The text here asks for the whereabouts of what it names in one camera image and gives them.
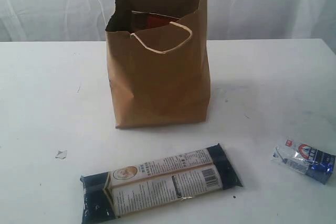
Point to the brown pouch orange label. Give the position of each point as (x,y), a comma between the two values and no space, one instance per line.
(142,20)

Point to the small blue white packet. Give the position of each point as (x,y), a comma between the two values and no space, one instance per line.
(304,159)

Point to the long dark noodle package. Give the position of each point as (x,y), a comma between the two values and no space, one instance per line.
(121,192)

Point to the brown paper bag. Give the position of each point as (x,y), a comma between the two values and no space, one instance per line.
(159,76)

